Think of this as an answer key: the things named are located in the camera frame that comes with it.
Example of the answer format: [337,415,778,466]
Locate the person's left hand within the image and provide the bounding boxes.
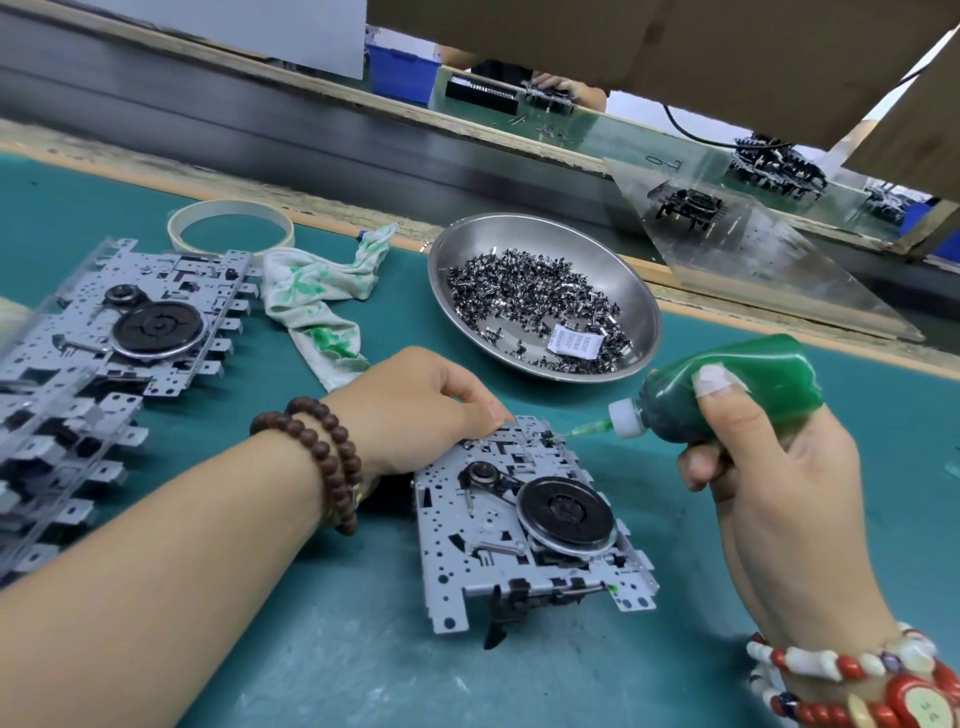
[327,346,515,482]

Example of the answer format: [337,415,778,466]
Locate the person's right hand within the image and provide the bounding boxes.
[678,363,902,654]

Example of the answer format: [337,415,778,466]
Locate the white green-stained cloth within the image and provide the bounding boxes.
[262,225,399,395]

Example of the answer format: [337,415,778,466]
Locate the green glue squeeze bottle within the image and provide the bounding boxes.
[570,333,827,447]

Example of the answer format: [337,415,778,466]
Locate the pile of small metal parts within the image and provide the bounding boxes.
[445,247,635,377]

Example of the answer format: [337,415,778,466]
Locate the round metal bowl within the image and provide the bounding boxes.
[427,211,665,386]

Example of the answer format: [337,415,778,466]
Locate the finished mechanisms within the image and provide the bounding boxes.
[648,132,830,234]

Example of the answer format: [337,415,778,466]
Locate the black conveyor belt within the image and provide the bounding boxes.
[0,7,960,354]

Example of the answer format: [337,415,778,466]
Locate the person's left forearm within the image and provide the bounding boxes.
[0,435,324,728]

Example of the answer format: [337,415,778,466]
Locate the clear plastic sheet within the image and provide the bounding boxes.
[607,150,927,344]

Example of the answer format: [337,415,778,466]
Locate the blue plastic bin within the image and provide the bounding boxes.
[900,195,960,264]
[367,37,444,107]

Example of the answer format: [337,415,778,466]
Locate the black flat box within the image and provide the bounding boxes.
[445,70,527,119]

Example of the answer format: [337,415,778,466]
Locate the white paper sign red text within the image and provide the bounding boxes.
[75,0,369,80]

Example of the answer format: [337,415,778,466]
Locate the brown cardboard panel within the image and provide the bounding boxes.
[367,0,960,204]

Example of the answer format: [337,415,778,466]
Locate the brown bead bracelet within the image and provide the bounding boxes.
[249,396,366,537]

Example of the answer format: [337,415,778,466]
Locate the red white bead bracelet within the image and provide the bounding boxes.
[745,622,960,728]

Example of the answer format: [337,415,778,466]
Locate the white tape ring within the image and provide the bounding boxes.
[166,198,297,260]

